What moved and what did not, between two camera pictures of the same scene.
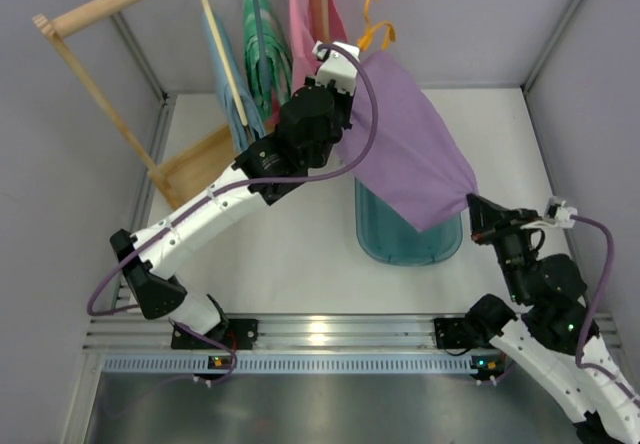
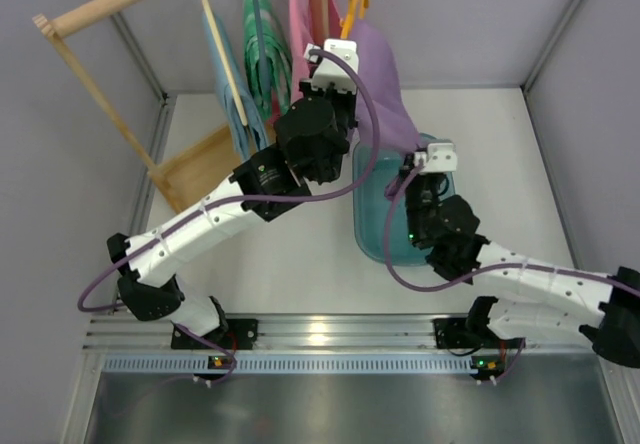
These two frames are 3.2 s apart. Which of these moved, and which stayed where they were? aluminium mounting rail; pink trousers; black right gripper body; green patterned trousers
Moved: black right gripper body
Stayed: green patterned trousers; pink trousers; aluminium mounting rail
